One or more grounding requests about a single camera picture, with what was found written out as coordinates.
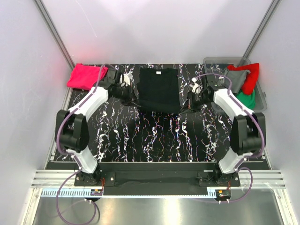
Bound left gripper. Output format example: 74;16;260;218
112;83;141;107

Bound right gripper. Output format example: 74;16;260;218
179;90;211;115

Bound black t-shirt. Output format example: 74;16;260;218
137;68;181;114

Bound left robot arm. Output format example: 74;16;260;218
55;68;139;186

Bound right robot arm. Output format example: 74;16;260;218
179;73;266;186

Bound pink folded t-shirt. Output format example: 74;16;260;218
67;63;108;90

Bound clear plastic bin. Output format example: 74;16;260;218
203;57;267;113

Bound grey t-shirt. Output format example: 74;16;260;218
224;69;250;94

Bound green t-shirt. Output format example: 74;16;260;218
236;90;256;109

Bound red t-shirt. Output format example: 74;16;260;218
227;63;259;95

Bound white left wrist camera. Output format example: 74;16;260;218
120;73;133;87

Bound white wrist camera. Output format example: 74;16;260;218
120;73;133;87
190;77;202;94

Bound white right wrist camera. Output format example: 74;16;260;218
190;77;202;94

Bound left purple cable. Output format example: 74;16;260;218
56;63;117;223

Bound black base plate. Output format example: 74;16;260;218
75;162;240;197

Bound left aluminium corner post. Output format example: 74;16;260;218
33;0;75;69

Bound aluminium corner post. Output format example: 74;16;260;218
242;0;282;59
33;0;75;69

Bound aluminium frame rail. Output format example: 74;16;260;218
31;169;285;188

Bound right aluminium corner post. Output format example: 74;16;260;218
242;0;282;59

